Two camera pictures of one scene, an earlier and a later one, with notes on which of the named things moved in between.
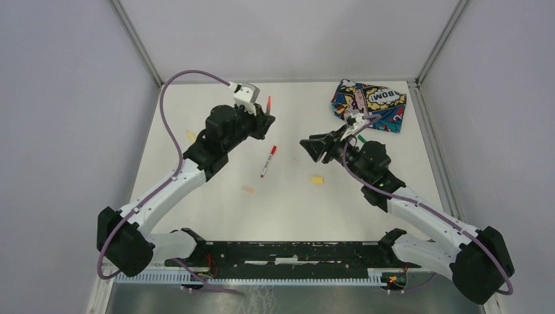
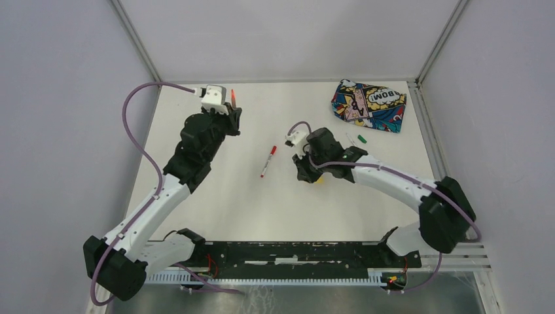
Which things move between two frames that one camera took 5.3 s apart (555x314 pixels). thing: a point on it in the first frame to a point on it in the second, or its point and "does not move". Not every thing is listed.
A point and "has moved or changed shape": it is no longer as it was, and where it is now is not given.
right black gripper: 329,144 to 303,173
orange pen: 268,106 has moved or changed shape
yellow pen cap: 317,180 does not move
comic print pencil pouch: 370,101 does not move
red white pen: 272,154 does not move
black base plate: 214,256 does not move
